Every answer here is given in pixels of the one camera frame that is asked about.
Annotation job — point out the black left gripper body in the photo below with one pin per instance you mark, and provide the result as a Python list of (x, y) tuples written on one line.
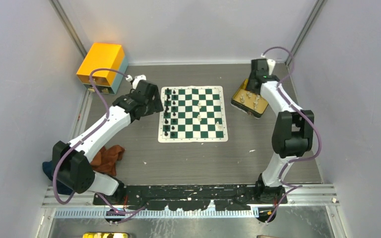
[(154, 106)]

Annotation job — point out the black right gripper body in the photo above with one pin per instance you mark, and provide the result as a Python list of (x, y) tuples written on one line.
[(249, 83)]

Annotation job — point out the yellow transparent tray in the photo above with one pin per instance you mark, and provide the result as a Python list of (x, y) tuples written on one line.
[(249, 102)]

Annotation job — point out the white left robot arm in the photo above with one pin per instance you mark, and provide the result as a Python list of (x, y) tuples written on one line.
[(72, 160)]

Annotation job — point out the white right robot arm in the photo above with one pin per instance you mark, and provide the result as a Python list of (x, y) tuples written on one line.
[(292, 135)]

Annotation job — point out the green white chess board mat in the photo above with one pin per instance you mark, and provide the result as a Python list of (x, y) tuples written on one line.
[(188, 128)]

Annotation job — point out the yellow teal drawer box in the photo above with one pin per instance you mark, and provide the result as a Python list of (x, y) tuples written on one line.
[(109, 56)]

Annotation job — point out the orange cloth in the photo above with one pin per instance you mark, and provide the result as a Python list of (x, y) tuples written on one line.
[(105, 160)]

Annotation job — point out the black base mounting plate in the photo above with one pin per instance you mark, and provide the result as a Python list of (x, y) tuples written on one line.
[(224, 197)]

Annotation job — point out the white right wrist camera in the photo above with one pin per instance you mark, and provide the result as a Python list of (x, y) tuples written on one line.
[(271, 65)]

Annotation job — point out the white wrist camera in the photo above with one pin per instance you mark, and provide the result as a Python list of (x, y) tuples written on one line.
[(271, 65), (137, 79)]

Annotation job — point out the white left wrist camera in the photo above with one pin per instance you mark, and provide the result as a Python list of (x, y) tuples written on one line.
[(137, 79)]

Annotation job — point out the aluminium frame rail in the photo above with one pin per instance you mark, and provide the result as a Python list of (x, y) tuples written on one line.
[(81, 206)]

